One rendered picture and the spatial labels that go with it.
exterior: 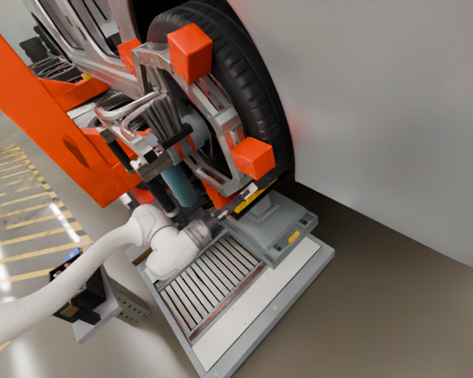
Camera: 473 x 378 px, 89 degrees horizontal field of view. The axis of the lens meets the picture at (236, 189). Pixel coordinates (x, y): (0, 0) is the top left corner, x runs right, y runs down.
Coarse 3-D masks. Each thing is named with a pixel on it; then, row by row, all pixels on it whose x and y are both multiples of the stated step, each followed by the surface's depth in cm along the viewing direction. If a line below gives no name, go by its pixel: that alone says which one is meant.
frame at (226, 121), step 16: (144, 48) 73; (160, 48) 68; (144, 64) 73; (160, 64) 64; (144, 80) 84; (176, 80) 63; (208, 80) 61; (192, 96) 62; (208, 96) 64; (208, 112) 61; (224, 112) 61; (224, 128) 61; (240, 128) 65; (224, 144) 65; (208, 176) 102; (224, 176) 100; (240, 176) 73; (224, 192) 93
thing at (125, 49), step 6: (126, 42) 82; (132, 42) 83; (138, 42) 83; (120, 48) 81; (126, 48) 82; (132, 48) 82; (120, 54) 83; (126, 54) 81; (126, 60) 83; (132, 60) 81; (126, 66) 87; (132, 66) 82; (132, 72) 86
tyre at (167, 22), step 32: (192, 0) 68; (224, 0) 64; (160, 32) 71; (224, 32) 59; (224, 64) 58; (256, 64) 59; (256, 96) 60; (256, 128) 64; (288, 128) 68; (288, 160) 81
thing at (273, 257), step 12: (312, 216) 131; (228, 228) 141; (300, 228) 128; (312, 228) 131; (240, 240) 137; (252, 240) 131; (288, 240) 122; (300, 240) 128; (264, 252) 124; (276, 252) 120; (288, 252) 124; (276, 264) 121
